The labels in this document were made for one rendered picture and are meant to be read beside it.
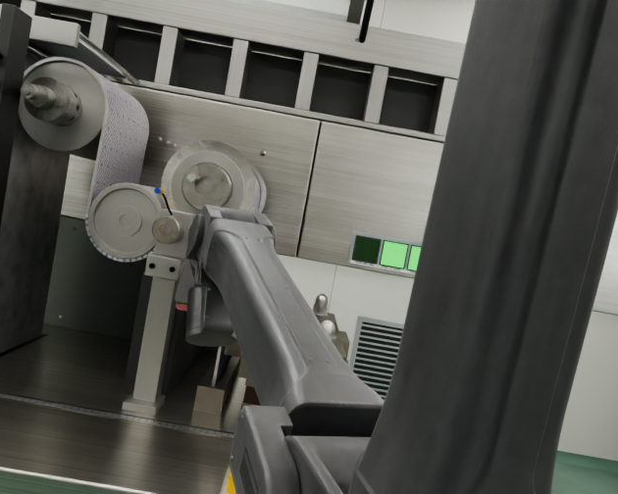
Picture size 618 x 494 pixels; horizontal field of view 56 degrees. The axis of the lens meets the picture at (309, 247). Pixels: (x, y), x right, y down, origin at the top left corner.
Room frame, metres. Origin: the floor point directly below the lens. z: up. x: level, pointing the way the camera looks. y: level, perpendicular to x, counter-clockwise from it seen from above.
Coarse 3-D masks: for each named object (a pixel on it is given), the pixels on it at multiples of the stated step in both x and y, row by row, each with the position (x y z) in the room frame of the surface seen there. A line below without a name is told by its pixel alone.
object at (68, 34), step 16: (32, 16) 0.89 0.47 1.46; (32, 32) 0.89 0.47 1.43; (48, 32) 0.89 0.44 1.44; (64, 32) 0.89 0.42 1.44; (80, 32) 0.93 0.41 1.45; (48, 48) 1.00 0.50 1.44; (64, 48) 0.98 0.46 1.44; (80, 48) 0.95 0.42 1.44; (96, 48) 0.99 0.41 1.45; (96, 64) 1.06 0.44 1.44; (112, 64) 1.08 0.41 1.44
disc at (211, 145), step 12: (192, 144) 0.91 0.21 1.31; (204, 144) 0.91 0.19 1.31; (216, 144) 0.91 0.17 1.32; (180, 156) 0.91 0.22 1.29; (228, 156) 0.92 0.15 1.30; (240, 156) 0.92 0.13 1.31; (168, 168) 0.91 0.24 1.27; (240, 168) 0.92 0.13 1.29; (168, 180) 0.91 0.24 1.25; (252, 180) 0.92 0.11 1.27; (168, 192) 0.91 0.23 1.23; (252, 192) 0.92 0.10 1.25; (240, 204) 0.92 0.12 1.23
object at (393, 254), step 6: (384, 246) 1.24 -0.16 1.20; (390, 246) 1.24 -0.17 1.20; (396, 246) 1.24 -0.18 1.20; (402, 246) 1.24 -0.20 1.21; (384, 252) 1.24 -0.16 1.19; (390, 252) 1.24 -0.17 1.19; (396, 252) 1.24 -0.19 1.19; (402, 252) 1.24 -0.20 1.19; (384, 258) 1.24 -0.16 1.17; (390, 258) 1.24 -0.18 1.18; (396, 258) 1.24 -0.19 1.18; (402, 258) 1.24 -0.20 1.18; (384, 264) 1.24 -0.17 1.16; (390, 264) 1.24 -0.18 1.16; (396, 264) 1.24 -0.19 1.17; (402, 264) 1.24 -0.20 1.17
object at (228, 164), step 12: (192, 156) 0.91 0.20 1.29; (204, 156) 0.91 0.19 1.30; (216, 156) 0.91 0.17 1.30; (180, 168) 0.91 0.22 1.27; (228, 168) 0.91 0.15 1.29; (180, 180) 0.91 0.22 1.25; (240, 180) 0.91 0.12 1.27; (180, 192) 0.91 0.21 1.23; (240, 192) 0.91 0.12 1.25; (180, 204) 0.91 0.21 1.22; (228, 204) 0.91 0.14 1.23
